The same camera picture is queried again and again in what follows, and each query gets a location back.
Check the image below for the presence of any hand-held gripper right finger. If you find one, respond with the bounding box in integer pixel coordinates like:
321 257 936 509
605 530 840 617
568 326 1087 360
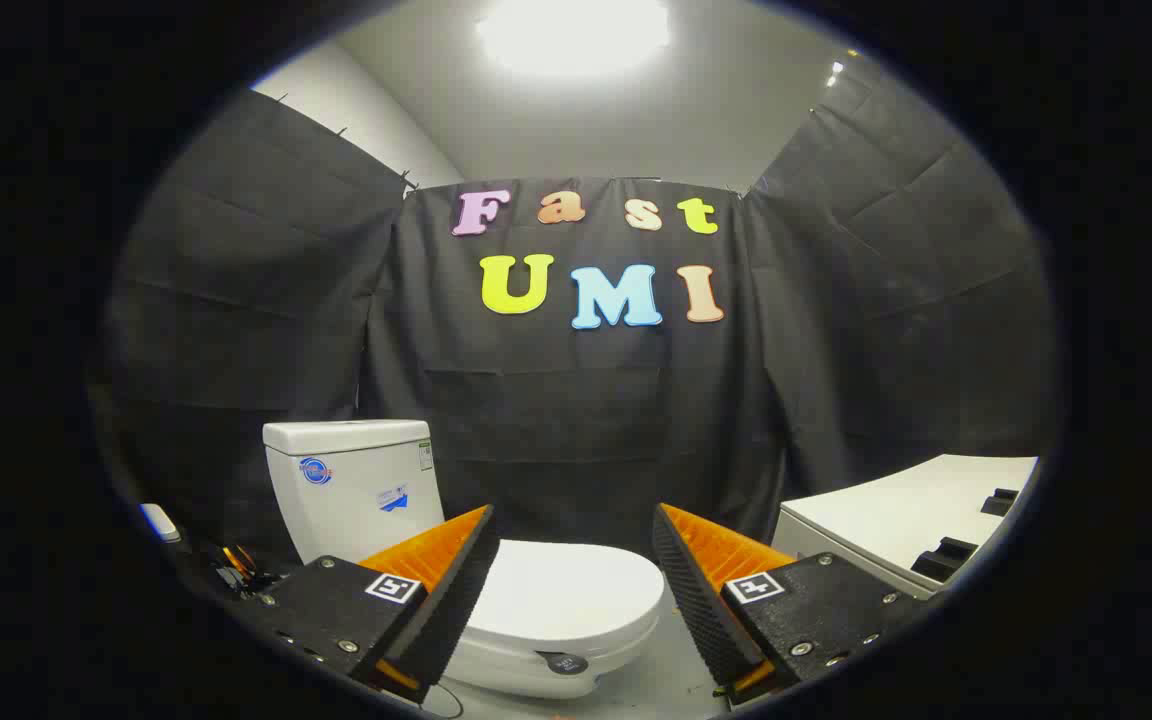
651 503 929 706

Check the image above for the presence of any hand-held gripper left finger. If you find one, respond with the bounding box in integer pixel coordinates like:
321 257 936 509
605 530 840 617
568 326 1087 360
244 505 499 704

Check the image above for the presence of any white toilet lid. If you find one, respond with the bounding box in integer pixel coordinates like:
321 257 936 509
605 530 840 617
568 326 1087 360
464 540 666 676

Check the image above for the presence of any white toilet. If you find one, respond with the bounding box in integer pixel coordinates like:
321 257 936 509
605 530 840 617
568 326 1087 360
263 420 667 701

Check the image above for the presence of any black backdrop cloth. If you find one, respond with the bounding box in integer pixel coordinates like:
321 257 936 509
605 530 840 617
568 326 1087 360
96 50 1062 601

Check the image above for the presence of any white panelled board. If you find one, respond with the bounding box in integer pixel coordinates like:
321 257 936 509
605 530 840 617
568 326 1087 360
771 455 1039 601

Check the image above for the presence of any orange and black tool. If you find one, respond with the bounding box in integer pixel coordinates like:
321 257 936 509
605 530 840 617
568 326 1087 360
211 543 273 599

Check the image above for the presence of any small white rounded device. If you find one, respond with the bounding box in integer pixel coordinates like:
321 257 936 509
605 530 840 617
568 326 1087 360
141 503 182 544

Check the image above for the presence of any bright ceiling light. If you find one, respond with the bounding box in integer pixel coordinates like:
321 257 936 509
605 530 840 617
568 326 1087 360
476 0 672 77

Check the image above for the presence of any black cable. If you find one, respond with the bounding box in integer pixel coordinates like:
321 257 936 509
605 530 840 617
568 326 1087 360
421 680 465 719

